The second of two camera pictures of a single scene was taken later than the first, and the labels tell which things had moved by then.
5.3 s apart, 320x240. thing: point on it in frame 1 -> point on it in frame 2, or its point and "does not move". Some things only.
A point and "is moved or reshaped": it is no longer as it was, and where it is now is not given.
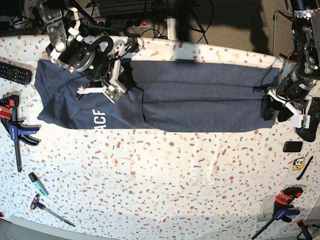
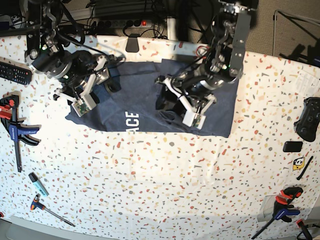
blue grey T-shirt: [184, 96] is moved or reshaped
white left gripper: [115, 89] -> [101, 74]
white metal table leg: [171, 29] does not move
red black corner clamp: [304, 228] does not move
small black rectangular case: [292, 146] does not move
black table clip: [132, 45] does not move
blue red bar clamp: [282, 208] does not move
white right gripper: [299, 121] -> [193, 117]
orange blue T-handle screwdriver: [35, 203] does not move
